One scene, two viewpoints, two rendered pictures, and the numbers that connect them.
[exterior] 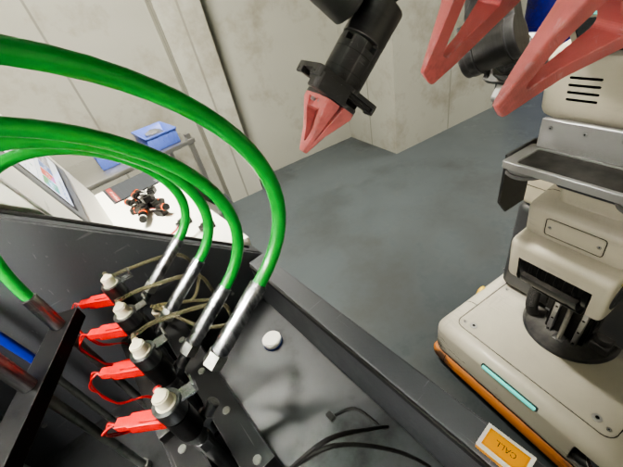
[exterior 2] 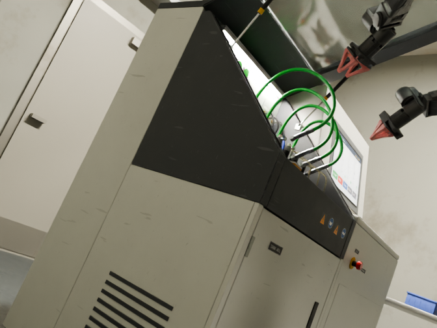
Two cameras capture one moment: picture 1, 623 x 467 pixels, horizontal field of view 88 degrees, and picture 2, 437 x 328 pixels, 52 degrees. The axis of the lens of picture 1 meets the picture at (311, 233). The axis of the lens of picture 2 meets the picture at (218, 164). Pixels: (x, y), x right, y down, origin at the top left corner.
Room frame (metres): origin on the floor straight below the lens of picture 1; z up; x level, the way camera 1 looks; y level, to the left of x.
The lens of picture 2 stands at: (-0.50, -1.37, 0.61)
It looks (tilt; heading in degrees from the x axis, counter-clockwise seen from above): 11 degrees up; 73
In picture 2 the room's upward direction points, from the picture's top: 23 degrees clockwise
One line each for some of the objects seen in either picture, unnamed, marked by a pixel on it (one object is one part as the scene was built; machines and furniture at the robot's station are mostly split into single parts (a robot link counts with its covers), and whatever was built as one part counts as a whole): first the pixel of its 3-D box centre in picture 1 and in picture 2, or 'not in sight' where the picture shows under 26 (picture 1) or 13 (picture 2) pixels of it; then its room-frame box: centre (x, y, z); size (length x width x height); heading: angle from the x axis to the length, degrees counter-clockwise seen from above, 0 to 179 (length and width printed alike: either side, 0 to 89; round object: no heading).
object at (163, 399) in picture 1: (165, 401); not in sight; (0.17, 0.17, 1.12); 0.02 x 0.02 x 0.03
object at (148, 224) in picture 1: (158, 215); (358, 233); (0.84, 0.42, 0.96); 0.70 x 0.22 x 0.03; 32
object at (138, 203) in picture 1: (146, 199); not in sight; (0.87, 0.44, 1.01); 0.23 x 0.11 x 0.06; 32
